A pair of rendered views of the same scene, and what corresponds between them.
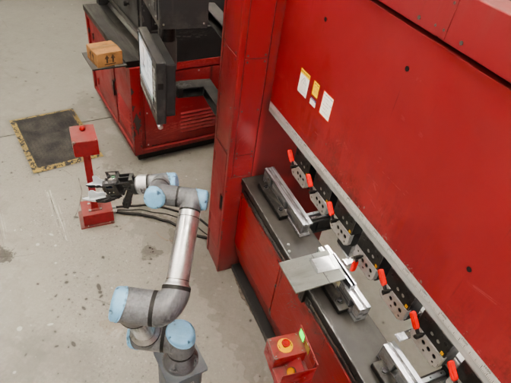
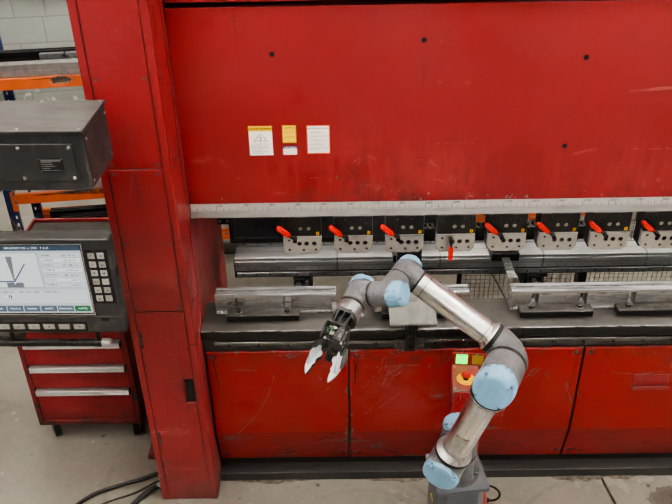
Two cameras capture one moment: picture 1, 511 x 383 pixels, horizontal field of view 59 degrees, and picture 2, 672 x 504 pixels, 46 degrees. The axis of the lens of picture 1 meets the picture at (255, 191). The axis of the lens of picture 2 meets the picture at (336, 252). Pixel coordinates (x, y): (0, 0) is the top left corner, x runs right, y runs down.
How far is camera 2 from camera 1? 207 cm
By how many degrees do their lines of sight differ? 48
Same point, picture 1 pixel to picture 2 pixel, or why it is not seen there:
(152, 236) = not seen: outside the picture
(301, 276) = (416, 313)
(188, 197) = (412, 268)
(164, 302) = (515, 342)
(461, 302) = (570, 174)
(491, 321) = (600, 164)
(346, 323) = not seen: hidden behind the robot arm
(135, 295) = (502, 359)
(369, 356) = (509, 314)
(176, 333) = not seen: hidden behind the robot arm
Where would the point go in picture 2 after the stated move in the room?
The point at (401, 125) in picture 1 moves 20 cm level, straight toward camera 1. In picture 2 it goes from (440, 89) to (485, 104)
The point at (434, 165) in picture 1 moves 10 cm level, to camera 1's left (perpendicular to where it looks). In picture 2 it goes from (494, 96) to (484, 105)
